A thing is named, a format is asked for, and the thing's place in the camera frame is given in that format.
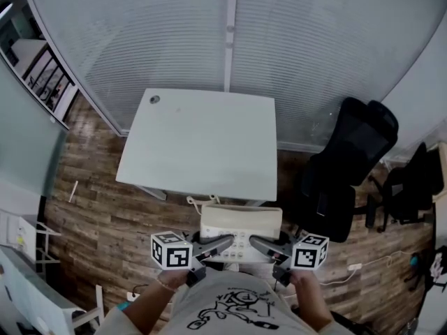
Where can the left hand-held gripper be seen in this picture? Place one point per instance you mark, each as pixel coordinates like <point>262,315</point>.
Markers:
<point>173,253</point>

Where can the person's left forearm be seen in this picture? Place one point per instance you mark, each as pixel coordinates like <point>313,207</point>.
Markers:
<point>153,302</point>

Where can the beige telephone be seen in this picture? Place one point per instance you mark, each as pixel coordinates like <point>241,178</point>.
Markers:
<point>241,218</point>

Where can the large black office chair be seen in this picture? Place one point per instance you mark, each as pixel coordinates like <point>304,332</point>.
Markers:
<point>335,183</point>

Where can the white stick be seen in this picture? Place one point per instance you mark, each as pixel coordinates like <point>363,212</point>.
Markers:
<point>73,191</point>

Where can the white metal rack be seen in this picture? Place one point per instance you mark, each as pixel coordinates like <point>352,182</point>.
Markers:
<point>43,246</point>

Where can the teal bottle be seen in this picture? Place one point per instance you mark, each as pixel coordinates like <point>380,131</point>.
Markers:
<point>413,260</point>

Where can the white wall shelf unit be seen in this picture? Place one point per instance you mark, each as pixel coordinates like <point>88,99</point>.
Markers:
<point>38,72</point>

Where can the person's right forearm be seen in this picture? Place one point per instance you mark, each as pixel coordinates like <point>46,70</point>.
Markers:
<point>312,298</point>

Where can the white table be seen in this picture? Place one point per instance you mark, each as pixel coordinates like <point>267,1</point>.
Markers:
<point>202,145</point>

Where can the white printed t-shirt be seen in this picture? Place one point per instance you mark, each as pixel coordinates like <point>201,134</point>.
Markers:
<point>237,312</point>

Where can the white power strip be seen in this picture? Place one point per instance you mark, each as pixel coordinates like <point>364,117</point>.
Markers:
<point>354,267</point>
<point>132,296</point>

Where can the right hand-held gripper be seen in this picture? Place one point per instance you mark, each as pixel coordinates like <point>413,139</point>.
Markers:
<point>307,255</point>

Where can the small black office chair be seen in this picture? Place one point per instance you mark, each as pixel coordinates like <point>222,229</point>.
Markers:
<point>408,190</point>

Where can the teal wristband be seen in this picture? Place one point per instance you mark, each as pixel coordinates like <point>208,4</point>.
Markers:
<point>123,306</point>

